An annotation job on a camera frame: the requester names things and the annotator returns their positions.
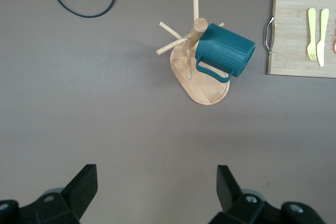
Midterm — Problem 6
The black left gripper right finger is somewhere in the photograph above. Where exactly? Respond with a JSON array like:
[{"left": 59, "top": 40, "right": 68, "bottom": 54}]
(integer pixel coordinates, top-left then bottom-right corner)
[{"left": 208, "top": 165, "right": 325, "bottom": 224}]

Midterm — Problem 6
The wooden cutting board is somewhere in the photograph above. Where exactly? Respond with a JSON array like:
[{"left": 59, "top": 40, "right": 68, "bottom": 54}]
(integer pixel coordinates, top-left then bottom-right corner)
[{"left": 263, "top": 0, "right": 336, "bottom": 79}]

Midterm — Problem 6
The yellow plastic fork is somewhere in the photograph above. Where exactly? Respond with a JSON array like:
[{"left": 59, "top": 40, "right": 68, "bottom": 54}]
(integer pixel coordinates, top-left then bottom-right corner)
[{"left": 307, "top": 7, "right": 317, "bottom": 61}]

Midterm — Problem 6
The wooden mug tree stand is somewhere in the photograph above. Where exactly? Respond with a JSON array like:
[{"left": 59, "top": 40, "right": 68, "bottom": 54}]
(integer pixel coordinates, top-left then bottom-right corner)
[{"left": 155, "top": 0, "right": 230, "bottom": 106}]

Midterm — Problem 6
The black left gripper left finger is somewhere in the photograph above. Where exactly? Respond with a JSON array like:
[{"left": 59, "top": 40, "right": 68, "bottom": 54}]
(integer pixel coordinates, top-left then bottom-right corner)
[{"left": 0, "top": 164, "right": 98, "bottom": 224}]

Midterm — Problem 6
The dark teal ribbed cup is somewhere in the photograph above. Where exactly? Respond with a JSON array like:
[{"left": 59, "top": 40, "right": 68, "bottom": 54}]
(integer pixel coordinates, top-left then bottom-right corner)
[{"left": 194, "top": 23, "right": 257, "bottom": 83}]

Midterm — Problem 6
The yellow plastic knife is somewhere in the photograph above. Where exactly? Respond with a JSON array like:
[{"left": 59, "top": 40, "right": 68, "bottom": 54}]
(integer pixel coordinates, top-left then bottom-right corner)
[{"left": 316, "top": 8, "right": 330, "bottom": 68}]

